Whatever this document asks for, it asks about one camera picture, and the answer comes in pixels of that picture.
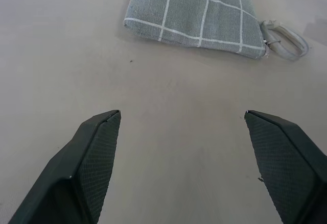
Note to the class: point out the grey checked fabric pouch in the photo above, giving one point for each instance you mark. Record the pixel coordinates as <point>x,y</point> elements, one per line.
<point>199,14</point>

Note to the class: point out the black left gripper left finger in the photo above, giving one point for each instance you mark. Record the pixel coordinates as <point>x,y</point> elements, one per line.
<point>76,173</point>

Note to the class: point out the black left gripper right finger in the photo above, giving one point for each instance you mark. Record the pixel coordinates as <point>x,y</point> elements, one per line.
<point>288,162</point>

